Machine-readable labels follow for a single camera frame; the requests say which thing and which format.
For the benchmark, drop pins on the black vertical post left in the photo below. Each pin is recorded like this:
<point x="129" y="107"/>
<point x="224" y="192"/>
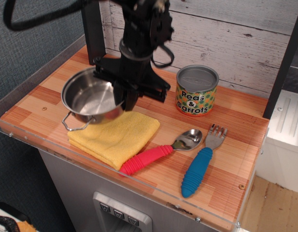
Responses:
<point x="93" y="29"/>

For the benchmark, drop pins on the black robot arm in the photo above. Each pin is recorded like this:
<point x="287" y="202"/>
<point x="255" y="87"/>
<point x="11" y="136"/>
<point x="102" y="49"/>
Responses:
<point x="147" y="27"/>

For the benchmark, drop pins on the red handled spoon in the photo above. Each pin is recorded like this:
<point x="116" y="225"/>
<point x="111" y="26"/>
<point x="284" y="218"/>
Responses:
<point x="184" y="142"/>

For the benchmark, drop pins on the blue handled fork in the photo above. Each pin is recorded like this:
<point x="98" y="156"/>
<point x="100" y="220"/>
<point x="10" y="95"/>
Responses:
<point x="195" y="173"/>

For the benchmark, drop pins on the grey toy fridge cabinet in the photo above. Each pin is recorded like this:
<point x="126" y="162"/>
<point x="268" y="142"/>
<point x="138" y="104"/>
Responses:
<point x="76" y="185"/>

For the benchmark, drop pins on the black vertical post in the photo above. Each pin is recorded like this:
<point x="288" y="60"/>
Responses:
<point x="93" y="29"/>
<point x="282" y="73"/>

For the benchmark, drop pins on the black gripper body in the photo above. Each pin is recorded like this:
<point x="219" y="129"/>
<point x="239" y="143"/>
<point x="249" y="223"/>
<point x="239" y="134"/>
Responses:
<point x="133" y="72"/>

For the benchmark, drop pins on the orange object bottom left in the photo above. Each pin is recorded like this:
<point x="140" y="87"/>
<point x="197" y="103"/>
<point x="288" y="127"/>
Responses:
<point x="24" y="226"/>

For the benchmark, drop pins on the peas and carrots can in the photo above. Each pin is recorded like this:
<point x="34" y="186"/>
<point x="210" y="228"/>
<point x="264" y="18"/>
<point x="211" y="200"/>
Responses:
<point x="196" y="90"/>

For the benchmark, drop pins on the black vertical post right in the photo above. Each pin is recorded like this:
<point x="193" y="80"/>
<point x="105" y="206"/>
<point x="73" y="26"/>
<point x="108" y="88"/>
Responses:
<point x="282" y="73"/>

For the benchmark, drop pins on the silver dispenser button panel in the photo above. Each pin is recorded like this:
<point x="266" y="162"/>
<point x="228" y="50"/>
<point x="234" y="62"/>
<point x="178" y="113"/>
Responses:
<point x="115" y="216"/>

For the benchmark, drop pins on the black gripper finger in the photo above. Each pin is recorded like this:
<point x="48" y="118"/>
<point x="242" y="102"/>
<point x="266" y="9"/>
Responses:
<point x="119" y="93"/>
<point x="131" y="97"/>

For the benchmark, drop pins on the clear acrylic guard rail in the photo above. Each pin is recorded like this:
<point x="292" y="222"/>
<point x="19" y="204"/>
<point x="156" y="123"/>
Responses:
<point x="32" y="112"/>

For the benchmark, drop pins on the silver metal pot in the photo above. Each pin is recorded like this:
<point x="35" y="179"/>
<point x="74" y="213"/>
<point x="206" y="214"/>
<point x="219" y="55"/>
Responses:
<point x="89" y="99"/>

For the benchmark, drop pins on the yellow folded rag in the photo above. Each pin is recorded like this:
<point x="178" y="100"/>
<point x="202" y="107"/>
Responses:
<point x="116" y="142"/>

